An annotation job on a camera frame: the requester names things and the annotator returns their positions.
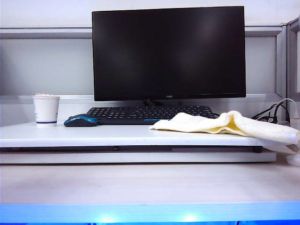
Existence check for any black computer keyboard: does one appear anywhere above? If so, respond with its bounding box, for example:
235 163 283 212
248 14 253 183
86 105 218 126

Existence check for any black computer monitor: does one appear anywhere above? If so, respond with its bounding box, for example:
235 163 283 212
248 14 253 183
91 6 247 106

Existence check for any black and blue computer mouse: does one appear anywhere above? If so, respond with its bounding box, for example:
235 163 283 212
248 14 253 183
63 113 98 128

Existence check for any black cable bundle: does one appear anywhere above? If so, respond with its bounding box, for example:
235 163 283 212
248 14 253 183
252 102 288 124

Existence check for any white riser base board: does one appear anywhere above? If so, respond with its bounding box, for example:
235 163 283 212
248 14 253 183
0 151 278 164

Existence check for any grey side partition panel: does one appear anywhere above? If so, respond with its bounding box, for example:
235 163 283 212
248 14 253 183
287 17 300 122

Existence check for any crumpled tissue in cup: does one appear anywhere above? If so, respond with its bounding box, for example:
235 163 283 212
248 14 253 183
35 92 58 98

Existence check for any pale yellow cloth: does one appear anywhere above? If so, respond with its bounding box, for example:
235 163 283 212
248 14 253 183
149 110 300 145

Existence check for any small white round object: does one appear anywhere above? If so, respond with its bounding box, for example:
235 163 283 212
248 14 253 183
285 154 300 167

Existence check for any white paper cup blue stripe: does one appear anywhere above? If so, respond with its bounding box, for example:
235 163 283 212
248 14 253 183
32 95 60 127

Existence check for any white cable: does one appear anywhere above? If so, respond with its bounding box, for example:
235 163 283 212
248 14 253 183
276 98 297 123

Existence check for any grey desk partition frame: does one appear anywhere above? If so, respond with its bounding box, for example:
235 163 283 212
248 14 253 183
0 24 288 105

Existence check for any white desk riser board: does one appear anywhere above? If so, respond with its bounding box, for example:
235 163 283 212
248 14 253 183
0 120 293 148

